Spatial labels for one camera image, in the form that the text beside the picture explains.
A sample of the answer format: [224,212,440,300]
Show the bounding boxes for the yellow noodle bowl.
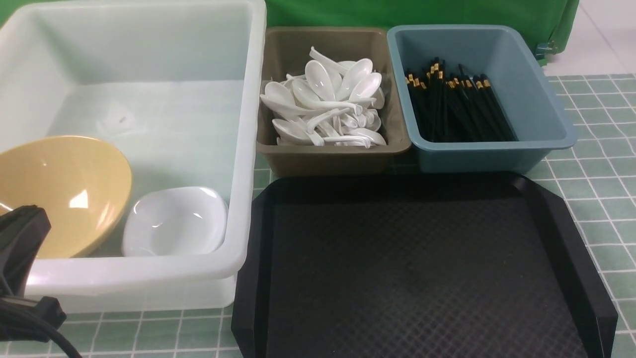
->
[0,136,133,259]

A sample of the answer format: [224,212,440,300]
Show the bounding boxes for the green checkered table mat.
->
[61,74,636,358]

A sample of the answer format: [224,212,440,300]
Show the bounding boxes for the black plastic serving tray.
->
[231,173,618,358]

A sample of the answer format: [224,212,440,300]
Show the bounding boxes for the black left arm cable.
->
[0,296,82,358]

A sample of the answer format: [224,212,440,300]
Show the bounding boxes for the green cloth backdrop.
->
[0,0,580,65]

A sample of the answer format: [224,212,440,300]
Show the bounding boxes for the blue plastic chopstick bin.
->
[387,24,577,173]

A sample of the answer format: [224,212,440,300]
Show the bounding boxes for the pile of black chopsticks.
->
[405,57,518,143]

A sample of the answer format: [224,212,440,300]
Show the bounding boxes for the pile of white spoons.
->
[260,47,387,149]

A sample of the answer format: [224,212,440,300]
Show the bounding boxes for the olive plastic spoon bin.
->
[256,27,411,178]

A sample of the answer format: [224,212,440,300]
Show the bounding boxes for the large white plastic tub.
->
[1,0,267,313]

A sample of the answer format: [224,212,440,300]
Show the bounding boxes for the white square dish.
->
[121,186,229,258]

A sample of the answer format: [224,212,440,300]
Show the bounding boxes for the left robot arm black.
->
[0,205,51,297]

